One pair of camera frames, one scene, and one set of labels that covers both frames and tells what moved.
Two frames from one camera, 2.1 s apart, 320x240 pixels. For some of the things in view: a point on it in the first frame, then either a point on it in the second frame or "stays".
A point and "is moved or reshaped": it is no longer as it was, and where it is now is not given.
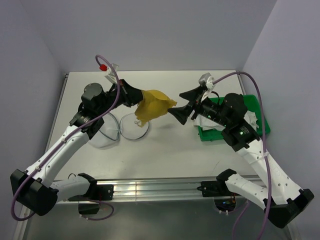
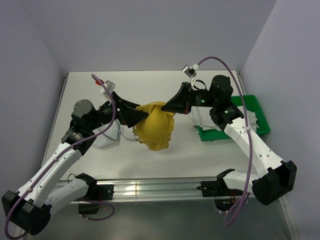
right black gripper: [182, 113] to [179, 103]
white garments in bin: [205, 123] stays
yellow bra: [155, 103] is moved or reshaped
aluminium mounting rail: [158, 190] stays
